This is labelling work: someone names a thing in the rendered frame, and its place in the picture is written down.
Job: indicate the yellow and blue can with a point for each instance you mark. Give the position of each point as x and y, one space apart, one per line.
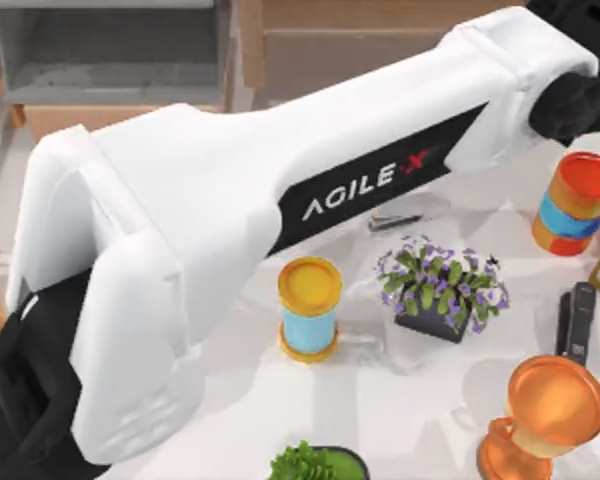
309 315

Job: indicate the wooden cupboard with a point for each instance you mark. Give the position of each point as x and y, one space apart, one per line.
360 50

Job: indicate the bronze trophy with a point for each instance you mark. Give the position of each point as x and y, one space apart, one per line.
550 400

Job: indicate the black stapler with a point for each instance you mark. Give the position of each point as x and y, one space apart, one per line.
576 320

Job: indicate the purple flower plant black pot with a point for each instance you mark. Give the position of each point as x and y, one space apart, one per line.
442 290

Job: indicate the orange blue yellow can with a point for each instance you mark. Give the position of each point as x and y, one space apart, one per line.
572 210

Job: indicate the green plant black pot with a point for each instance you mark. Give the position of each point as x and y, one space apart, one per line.
315 462

